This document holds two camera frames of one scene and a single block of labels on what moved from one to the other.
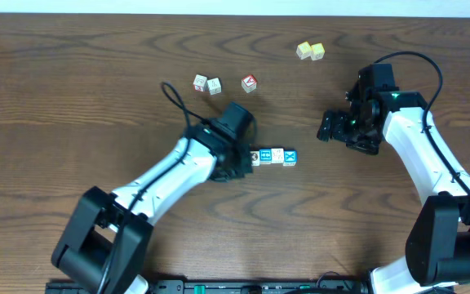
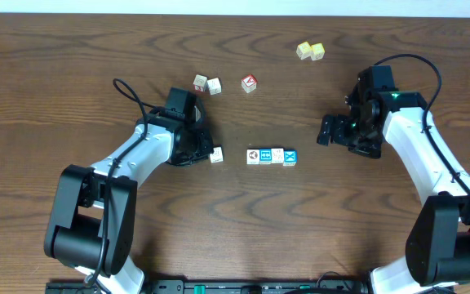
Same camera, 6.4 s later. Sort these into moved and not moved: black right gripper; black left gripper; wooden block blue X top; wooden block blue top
Moved: black left gripper
Not moved: wooden block blue top; wooden block blue X top; black right gripper
